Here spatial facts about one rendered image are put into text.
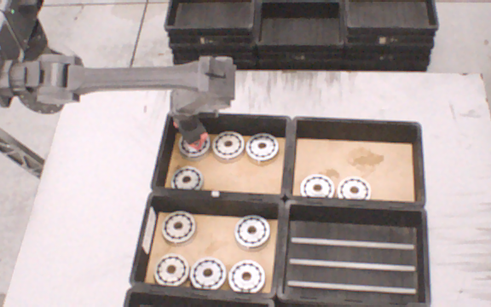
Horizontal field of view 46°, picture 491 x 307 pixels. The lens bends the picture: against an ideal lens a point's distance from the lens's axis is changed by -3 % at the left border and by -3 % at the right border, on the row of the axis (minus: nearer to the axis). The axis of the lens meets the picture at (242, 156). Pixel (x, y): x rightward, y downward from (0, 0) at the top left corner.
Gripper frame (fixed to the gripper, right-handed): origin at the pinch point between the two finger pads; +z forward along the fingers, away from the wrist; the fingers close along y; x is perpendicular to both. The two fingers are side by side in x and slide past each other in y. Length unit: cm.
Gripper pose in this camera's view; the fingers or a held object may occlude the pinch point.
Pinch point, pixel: (193, 141)
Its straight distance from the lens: 190.7
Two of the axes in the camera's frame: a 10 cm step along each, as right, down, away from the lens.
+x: -8.6, 4.6, -2.2
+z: 0.8, 5.5, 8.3
